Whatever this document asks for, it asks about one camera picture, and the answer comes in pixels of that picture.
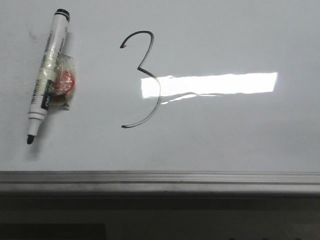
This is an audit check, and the red round magnet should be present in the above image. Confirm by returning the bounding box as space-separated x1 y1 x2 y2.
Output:
50 54 77 111

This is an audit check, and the white black whiteboard marker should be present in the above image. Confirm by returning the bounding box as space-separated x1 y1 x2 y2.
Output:
26 8 70 145

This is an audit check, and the white whiteboard with aluminium frame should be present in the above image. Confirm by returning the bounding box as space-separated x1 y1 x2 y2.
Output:
0 0 320 211

